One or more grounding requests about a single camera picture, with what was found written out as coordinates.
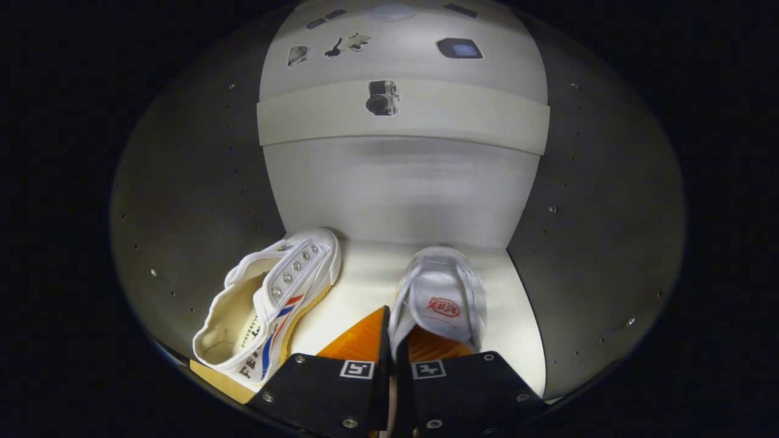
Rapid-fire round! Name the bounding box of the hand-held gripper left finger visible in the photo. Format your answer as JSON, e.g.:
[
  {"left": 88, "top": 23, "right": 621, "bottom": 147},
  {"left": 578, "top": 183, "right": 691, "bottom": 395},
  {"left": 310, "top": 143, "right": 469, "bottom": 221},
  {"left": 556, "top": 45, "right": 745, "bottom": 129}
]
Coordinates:
[{"left": 246, "top": 305, "right": 392, "bottom": 438}]

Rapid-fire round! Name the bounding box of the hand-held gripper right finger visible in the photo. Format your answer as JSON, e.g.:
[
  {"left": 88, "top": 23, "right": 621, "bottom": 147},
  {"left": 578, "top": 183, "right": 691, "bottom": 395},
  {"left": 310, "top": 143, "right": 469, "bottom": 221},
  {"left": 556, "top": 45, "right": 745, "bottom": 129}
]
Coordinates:
[{"left": 397, "top": 325, "right": 547, "bottom": 438}]

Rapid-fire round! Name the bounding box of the plain white canvas shoe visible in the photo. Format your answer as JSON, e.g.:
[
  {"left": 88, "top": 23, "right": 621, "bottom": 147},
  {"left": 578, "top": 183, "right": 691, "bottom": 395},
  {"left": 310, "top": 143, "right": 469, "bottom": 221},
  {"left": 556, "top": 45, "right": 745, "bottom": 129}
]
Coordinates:
[{"left": 385, "top": 246, "right": 488, "bottom": 436}]

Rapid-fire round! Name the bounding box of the white shoe with striped side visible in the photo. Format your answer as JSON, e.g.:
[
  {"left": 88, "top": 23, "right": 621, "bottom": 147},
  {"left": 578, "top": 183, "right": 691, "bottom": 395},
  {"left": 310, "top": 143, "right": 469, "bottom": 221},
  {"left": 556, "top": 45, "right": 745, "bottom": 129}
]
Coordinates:
[{"left": 192, "top": 228, "right": 341, "bottom": 388}]

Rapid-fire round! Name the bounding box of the grey shoe cabinet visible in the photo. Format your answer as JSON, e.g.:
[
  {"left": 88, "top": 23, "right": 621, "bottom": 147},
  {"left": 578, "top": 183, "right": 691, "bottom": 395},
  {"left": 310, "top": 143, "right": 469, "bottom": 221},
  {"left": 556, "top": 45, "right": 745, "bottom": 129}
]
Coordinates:
[{"left": 110, "top": 0, "right": 687, "bottom": 405}]

